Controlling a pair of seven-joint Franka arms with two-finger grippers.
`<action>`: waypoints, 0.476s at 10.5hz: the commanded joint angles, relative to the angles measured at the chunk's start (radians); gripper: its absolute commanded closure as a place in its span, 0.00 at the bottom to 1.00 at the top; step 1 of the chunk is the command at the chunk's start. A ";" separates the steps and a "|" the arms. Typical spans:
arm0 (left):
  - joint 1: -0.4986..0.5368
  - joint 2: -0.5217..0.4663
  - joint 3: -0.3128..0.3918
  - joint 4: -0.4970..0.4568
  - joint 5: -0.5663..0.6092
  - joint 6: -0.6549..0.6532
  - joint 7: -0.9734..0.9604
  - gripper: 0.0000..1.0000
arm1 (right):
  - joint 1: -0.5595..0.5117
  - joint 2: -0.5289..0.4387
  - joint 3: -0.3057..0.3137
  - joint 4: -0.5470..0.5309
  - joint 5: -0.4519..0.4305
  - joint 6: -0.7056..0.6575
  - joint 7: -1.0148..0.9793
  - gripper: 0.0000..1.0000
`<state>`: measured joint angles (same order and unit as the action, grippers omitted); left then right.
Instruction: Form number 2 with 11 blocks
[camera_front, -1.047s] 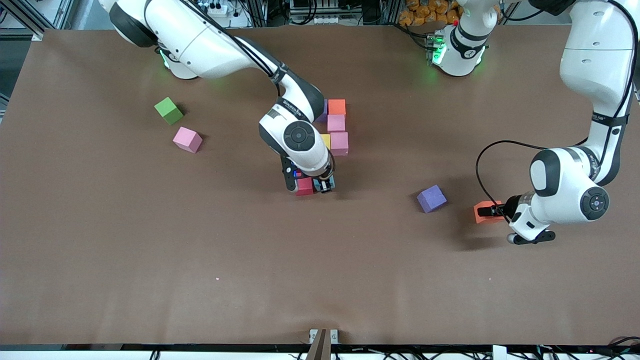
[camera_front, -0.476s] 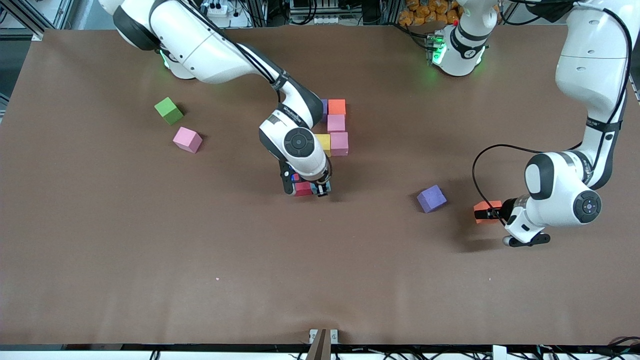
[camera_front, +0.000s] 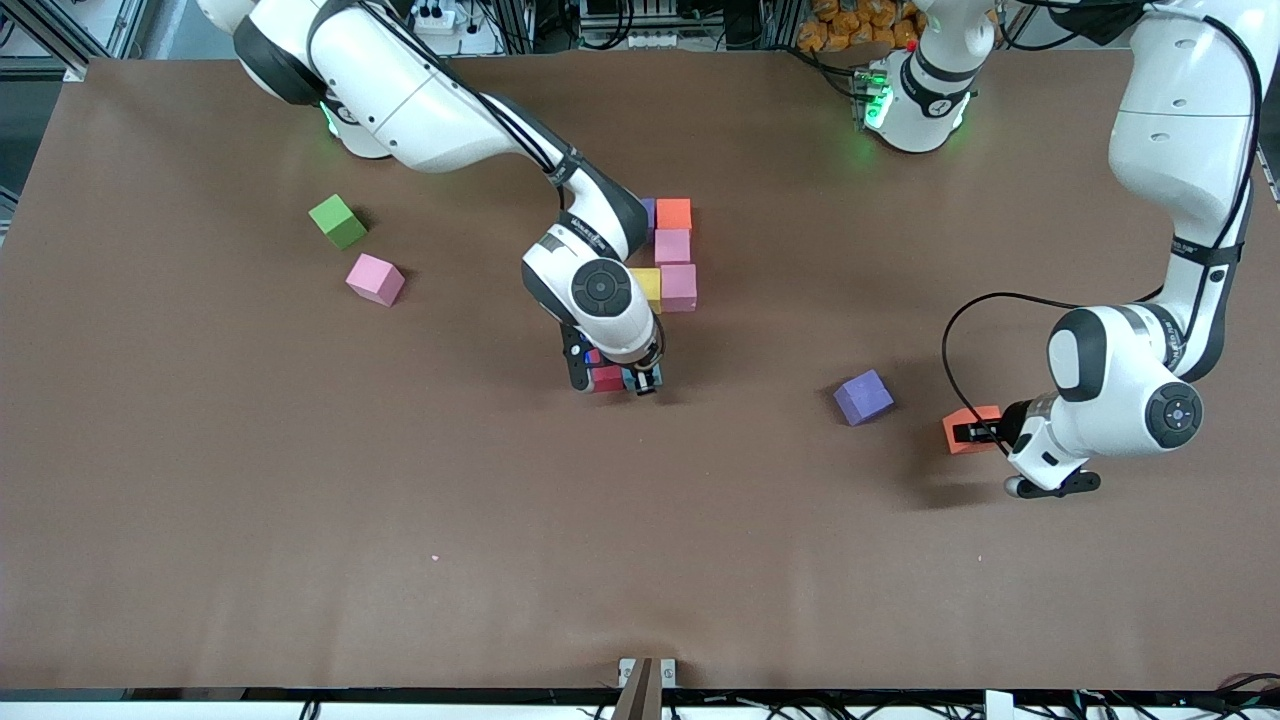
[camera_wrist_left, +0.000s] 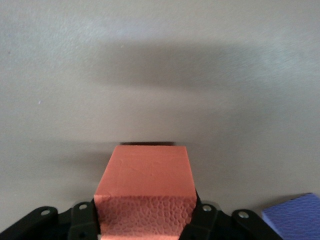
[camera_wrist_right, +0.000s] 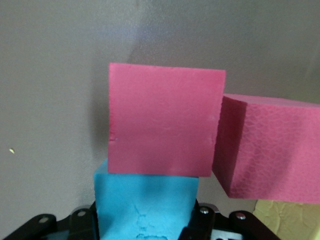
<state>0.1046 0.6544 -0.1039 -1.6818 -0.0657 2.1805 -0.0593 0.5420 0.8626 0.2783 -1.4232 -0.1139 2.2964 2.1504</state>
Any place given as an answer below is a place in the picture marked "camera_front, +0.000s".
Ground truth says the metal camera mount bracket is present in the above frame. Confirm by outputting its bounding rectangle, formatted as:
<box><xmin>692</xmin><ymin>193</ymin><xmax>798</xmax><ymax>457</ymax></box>
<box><xmin>617</xmin><ymin>656</ymin><xmax>678</xmax><ymax>720</ymax></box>

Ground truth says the paper table cover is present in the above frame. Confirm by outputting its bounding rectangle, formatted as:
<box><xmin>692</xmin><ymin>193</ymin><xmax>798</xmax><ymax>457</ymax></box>
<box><xmin>0</xmin><ymin>45</ymin><xmax>1280</xmax><ymax>693</ymax></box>

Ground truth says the green foam cube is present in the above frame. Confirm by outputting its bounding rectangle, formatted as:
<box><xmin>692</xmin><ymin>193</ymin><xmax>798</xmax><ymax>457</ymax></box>
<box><xmin>308</xmin><ymin>194</ymin><xmax>368</xmax><ymax>251</ymax></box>

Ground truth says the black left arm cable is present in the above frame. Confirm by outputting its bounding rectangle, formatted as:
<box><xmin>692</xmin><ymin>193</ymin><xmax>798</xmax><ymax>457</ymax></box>
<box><xmin>941</xmin><ymin>0</ymin><xmax>1263</xmax><ymax>426</ymax></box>

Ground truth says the aluminium frame profile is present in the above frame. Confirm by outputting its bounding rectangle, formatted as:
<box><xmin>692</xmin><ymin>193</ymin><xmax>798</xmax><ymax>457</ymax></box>
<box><xmin>0</xmin><ymin>0</ymin><xmax>86</xmax><ymax>83</ymax></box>

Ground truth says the electronics rack unit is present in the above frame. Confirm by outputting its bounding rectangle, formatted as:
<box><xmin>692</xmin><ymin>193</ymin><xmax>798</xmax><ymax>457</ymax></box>
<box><xmin>578</xmin><ymin>0</ymin><xmax>683</xmax><ymax>51</ymax></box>

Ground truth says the bag of orange items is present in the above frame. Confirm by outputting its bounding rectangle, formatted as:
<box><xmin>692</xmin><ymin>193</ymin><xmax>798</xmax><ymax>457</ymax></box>
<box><xmin>797</xmin><ymin>0</ymin><xmax>926</xmax><ymax>53</ymax></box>

